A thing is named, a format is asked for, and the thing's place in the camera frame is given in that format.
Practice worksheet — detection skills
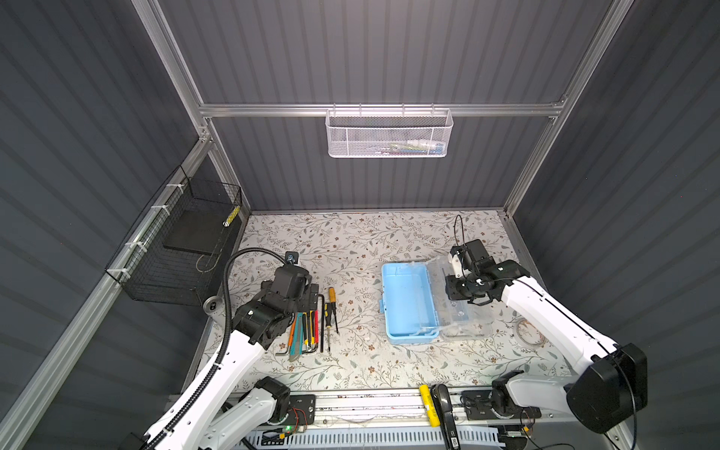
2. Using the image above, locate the black hex key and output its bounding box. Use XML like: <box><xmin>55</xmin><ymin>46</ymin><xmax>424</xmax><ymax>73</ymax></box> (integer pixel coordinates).
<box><xmin>317</xmin><ymin>294</ymin><xmax>326</xmax><ymax>353</ymax></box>

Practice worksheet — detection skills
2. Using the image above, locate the yellow black screwdriver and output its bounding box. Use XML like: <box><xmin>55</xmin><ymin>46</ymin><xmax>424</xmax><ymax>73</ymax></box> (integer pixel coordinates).
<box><xmin>324</xmin><ymin>287</ymin><xmax>339</xmax><ymax>353</ymax></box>

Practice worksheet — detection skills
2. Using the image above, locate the light blue toolbox base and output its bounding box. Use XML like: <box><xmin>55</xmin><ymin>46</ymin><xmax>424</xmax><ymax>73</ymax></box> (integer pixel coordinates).
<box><xmin>380</xmin><ymin>262</ymin><xmax>440</xmax><ymax>346</ymax></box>

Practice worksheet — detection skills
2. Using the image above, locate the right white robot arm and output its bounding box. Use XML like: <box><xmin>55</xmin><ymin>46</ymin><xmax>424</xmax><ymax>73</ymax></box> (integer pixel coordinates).
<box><xmin>445</xmin><ymin>256</ymin><xmax>649</xmax><ymax>434</ymax></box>

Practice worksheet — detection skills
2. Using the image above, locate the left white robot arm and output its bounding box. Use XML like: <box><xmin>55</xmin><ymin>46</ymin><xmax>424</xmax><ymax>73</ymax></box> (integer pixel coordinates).
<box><xmin>135</xmin><ymin>247</ymin><xmax>312</xmax><ymax>449</ymax></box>

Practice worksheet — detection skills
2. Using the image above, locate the yellow utility knife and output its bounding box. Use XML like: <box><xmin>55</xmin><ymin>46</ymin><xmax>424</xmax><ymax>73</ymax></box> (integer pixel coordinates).
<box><xmin>302</xmin><ymin>311</ymin><xmax>316</xmax><ymax>354</ymax></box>

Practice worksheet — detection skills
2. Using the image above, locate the yellow tube in basket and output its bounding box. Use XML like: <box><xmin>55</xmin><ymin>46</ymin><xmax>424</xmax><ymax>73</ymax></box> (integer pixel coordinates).
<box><xmin>223</xmin><ymin>205</ymin><xmax>241</xmax><ymax>228</ymax></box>

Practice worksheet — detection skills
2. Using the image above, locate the black foam pad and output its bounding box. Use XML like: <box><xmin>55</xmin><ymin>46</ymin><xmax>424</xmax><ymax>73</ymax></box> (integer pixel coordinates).
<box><xmin>163</xmin><ymin>210</ymin><xmax>230</xmax><ymax>256</ymax></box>

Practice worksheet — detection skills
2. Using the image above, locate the red handled tool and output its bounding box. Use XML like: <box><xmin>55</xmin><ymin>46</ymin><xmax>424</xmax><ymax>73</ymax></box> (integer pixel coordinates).
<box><xmin>312</xmin><ymin>310</ymin><xmax>320</xmax><ymax>350</ymax></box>

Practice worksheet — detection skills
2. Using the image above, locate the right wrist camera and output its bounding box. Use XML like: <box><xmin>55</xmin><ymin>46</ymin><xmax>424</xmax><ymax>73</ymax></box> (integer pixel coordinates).
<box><xmin>448</xmin><ymin>239</ymin><xmax>495</xmax><ymax>279</ymax></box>

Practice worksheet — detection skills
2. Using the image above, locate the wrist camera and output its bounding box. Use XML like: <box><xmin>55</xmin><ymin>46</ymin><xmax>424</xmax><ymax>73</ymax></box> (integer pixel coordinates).
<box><xmin>284</xmin><ymin>251</ymin><xmax>299</xmax><ymax>266</ymax></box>
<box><xmin>448</xmin><ymin>239</ymin><xmax>495</xmax><ymax>279</ymax></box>

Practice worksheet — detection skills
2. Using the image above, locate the orange handled tool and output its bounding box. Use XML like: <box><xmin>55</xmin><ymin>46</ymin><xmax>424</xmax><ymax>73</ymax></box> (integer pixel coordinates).
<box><xmin>287</xmin><ymin>314</ymin><xmax>297</xmax><ymax>352</ymax></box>

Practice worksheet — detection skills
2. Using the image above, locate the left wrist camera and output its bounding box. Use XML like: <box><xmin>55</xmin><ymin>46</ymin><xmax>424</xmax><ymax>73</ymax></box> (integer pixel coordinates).
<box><xmin>284</xmin><ymin>251</ymin><xmax>299</xmax><ymax>266</ymax></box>

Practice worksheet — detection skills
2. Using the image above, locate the teal handled tool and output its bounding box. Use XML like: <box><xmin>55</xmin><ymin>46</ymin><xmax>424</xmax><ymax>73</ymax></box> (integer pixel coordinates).
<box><xmin>289</xmin><ymin>313</ymin><xmax>306</xmax><ymax>362</ymax></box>

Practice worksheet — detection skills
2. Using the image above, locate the yellow marker on rail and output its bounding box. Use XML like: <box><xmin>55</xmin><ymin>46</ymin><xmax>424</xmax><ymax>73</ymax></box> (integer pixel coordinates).
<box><xmin>418</xmin><ymin>384</ymin><xmax>440</xmax><ymax>428</ymax></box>

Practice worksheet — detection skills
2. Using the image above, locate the black handle tool on rail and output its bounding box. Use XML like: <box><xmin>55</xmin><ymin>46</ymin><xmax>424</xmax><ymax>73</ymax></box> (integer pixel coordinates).
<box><xmin>430</xmin><ymin>384</ymin><xmax>461</xmax><ymax>450</ymax></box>

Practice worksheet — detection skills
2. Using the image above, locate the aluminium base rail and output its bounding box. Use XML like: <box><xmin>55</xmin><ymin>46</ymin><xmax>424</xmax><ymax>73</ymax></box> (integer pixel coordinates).
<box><xmin>224</xmin><ymin>385</ymin><xmax>614</xmax><ymax>429</ymax></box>

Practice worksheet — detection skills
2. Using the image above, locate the black wire basket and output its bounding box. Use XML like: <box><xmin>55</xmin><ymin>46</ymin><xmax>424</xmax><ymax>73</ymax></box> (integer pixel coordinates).
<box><xmin>106</xmin><ymin>168</ymin><xmax>243</xmax><ymax>307</ymax></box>

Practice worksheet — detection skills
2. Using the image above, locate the white wire mesh basket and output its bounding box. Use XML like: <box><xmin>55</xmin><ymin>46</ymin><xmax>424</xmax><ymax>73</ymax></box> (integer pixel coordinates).
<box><xmin>324</xmin><ymin>107</ymin><xmax>454</xmax><ymax>159</ymax></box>

